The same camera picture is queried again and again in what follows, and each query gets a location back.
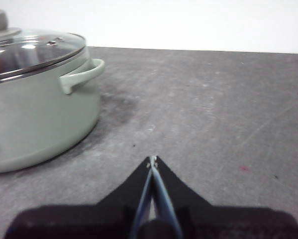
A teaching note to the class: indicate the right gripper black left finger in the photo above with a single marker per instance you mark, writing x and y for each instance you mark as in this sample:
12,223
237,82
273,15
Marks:
89,221

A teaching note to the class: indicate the pale green electric cooking pot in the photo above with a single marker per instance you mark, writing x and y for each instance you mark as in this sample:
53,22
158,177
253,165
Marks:
39,119

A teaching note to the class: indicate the glass lid with green knob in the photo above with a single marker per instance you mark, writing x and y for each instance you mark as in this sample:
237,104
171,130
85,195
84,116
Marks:
39,47

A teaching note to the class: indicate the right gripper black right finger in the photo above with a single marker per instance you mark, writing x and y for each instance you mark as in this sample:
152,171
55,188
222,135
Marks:
226,224

